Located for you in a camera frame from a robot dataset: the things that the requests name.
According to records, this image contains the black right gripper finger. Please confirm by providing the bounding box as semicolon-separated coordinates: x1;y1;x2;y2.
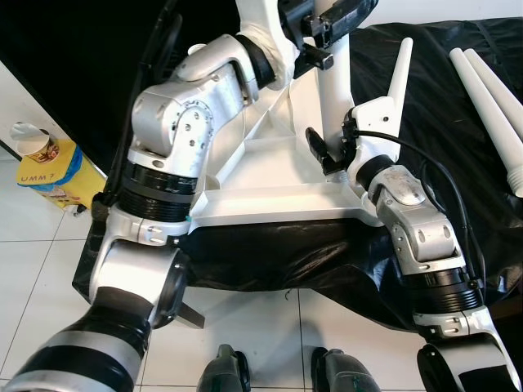
307;126;329;167

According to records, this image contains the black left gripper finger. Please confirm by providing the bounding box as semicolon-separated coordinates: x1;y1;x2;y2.
333;0;382;35
296;46;334;73

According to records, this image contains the black plastic table sheet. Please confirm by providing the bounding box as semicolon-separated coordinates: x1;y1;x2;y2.
72;16;523;329

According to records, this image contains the dark right robot foot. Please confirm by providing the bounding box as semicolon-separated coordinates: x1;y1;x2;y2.
311;347;387;392

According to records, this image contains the dark robot foot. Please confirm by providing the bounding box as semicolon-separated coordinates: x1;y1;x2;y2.
199;344;253;392
311;347;387;392

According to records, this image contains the dark wooden table leg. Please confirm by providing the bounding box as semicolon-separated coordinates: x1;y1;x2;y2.
174;296;207;330

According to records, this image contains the black door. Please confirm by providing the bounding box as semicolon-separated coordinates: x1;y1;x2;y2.
0;0;238;152

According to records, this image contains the dark left robot foot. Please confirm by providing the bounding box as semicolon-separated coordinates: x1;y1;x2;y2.
199;344;253;392

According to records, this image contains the yellow blue cardboard box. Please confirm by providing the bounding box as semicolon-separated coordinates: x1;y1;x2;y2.
16;137;109;212

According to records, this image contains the white brown paper cup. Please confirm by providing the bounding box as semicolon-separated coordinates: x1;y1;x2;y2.
11;122;60;162

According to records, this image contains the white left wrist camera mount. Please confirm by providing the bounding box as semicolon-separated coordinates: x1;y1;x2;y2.
235;0;305;91

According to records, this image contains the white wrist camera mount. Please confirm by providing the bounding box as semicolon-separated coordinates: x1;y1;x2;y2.
350;96;395;163
235;0;305;91

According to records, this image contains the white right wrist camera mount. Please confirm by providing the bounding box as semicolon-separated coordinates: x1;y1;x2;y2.
350;96;395;163

